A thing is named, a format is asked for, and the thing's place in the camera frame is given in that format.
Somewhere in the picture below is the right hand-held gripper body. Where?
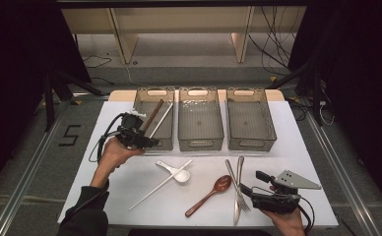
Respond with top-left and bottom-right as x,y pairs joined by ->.
250,169 -> 322,215

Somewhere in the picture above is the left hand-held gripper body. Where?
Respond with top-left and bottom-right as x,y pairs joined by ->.
116,109 -> 148,150

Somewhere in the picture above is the silver metal fork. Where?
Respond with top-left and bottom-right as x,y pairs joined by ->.
224,158 -> 252,213

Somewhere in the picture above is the transparent grey plastic bin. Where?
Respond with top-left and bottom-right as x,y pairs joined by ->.
125,87 -> 176,152
177,86 -> 225,152
225,87 -> 278,152

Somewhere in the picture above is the silver metal knife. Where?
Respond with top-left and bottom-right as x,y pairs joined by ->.
232,155 -> 245,226

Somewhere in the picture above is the brown wooden spoon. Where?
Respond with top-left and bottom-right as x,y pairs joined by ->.
184,174 -> 233,218

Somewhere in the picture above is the brown wooden chopstick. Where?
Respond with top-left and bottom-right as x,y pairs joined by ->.
142,98 -> 164,132

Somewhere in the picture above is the white ceramic spoon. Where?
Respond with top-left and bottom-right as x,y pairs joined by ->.
155,159 -> 191,183

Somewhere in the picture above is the person's right hand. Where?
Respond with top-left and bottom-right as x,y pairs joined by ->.
262,207 -> 305,231

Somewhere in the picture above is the person's left hand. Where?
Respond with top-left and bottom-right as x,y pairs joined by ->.
98,137 -> 146,172

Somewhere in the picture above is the white table sheet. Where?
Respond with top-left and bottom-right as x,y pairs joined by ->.
57,99 -> 340,229

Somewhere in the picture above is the black tripod stand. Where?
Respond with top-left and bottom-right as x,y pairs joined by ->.
267,62 -> 325,127
42,70 -> 105,132

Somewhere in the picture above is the beige wooden desk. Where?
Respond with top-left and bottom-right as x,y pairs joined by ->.
60,5 -> 308,65

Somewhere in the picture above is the black curtain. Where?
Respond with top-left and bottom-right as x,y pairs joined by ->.
0,0 -> 93,201
288,0 -> 382,217

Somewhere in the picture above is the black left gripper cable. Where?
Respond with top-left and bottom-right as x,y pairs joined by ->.
88,112 -> 128,164

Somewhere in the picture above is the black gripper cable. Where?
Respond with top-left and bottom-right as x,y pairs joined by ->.
296,196 -> 315,236
88,112 -> 128,164

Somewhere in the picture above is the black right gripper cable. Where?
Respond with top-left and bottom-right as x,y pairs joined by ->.
296,196 -> 315,236

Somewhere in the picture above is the short aluminium floor rail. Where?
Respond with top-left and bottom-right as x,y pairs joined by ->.
72,92 -> 110,100

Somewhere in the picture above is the white floor cable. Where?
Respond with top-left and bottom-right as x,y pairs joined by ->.
123,62 -> 144,88

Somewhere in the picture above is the thin black floor cable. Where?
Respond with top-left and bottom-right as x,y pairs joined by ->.
81,53 -> 113,70

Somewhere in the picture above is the white plug with cable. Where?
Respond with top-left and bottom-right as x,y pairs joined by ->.
318,100 -> 335,126

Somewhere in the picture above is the black cable bundle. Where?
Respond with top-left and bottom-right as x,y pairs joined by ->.
247,5 -> 306,77

